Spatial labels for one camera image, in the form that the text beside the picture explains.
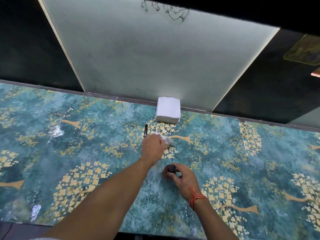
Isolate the person's right forearm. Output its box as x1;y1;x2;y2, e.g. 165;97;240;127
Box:
193;197;241;240

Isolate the green painted picture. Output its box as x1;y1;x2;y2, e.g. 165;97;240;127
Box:
283;34;320;66

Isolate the person's left hand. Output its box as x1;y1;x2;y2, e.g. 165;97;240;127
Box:
141;133;167;166

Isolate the teal floral table cover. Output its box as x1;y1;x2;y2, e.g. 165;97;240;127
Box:
0;82;320;240

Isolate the white tissue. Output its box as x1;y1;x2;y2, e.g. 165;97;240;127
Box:
154;131;177;147

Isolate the person's right hand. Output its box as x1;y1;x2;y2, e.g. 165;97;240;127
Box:
162;163;202;201

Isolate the stack of white napkins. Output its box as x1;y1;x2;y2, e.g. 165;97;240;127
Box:
154;96;182;123

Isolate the frosted white glass panel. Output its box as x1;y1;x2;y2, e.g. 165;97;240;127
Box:
37;0;280;113

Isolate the red thread wristband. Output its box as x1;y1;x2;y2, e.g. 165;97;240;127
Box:
189;187;208;211

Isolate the person's left forearm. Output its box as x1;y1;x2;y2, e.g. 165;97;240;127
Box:
41;157;157;240

